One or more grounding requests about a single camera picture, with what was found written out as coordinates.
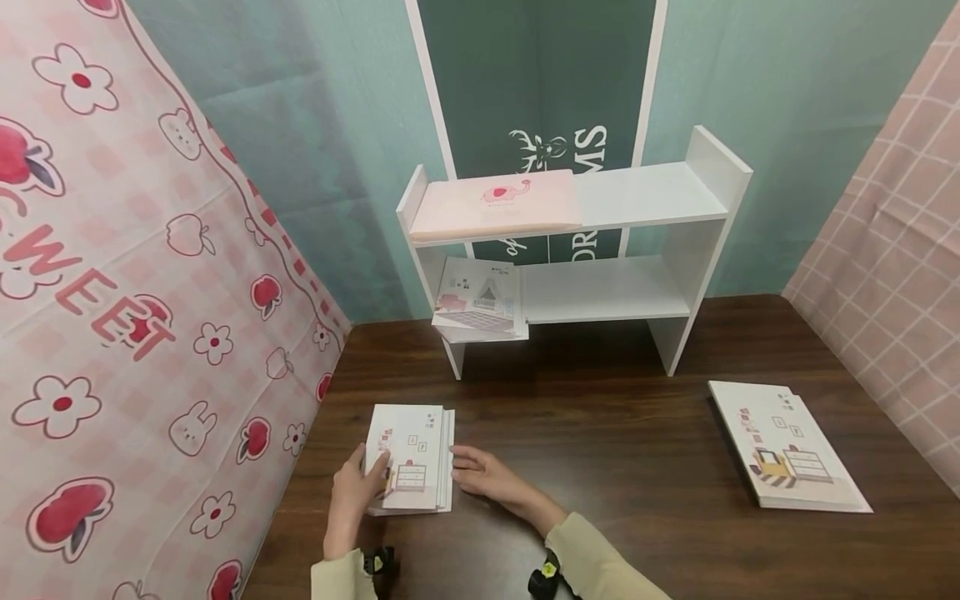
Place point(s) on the person's left hand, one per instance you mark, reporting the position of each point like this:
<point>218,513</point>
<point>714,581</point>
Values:
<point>349,496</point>

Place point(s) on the person's right hand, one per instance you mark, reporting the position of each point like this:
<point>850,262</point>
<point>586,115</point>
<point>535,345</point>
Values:
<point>491,479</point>

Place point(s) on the person's left thumb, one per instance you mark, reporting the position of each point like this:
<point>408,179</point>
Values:
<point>377,473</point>

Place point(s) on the person's right fingers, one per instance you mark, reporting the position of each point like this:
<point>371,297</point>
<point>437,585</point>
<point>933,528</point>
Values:
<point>469,471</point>

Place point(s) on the small notebook with dresser print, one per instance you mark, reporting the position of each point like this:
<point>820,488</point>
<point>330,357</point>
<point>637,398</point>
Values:
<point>412,450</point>

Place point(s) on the person's right forearm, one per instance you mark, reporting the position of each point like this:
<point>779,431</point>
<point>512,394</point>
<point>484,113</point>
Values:
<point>592,558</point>

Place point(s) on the person's left forearm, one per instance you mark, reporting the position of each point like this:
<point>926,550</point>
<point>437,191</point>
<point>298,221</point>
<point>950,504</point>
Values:
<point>341,575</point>

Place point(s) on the black wrist band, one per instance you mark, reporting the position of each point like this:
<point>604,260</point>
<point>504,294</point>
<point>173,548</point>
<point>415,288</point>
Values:
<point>547,577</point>
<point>381,568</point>

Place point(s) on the plain white notebook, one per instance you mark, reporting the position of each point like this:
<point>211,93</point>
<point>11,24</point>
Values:
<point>517,333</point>

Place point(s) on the notebook with pink room print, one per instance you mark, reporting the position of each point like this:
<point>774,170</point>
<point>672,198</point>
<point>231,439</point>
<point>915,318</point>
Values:
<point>480,296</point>

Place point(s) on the white desktop shelf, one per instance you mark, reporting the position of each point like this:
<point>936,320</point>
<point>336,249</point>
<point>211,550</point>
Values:
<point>630,287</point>

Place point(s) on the pink elephant notebook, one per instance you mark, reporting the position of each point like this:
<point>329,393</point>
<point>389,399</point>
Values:
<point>495,208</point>

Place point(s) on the large notebook with dresser print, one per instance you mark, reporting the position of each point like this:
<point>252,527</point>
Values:
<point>787,450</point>

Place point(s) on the large white notebook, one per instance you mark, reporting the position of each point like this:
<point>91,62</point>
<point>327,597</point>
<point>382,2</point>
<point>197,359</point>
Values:
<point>788,392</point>

